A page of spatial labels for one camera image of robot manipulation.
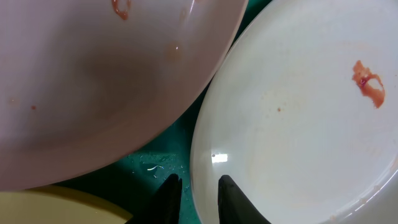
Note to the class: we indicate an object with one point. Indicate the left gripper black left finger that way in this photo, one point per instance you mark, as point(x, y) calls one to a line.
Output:
point(164, 207)

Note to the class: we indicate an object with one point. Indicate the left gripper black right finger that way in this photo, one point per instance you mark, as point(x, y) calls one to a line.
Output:
point(233, 205)

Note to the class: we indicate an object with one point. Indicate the white plate with sauce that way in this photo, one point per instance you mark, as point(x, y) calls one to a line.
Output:
point(302, 115)

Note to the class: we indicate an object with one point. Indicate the pinkish white plate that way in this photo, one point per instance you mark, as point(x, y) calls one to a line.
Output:
point(85, 82)

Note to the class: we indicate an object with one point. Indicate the yellow plate with sauce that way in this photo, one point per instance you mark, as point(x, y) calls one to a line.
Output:
point(55, 205)

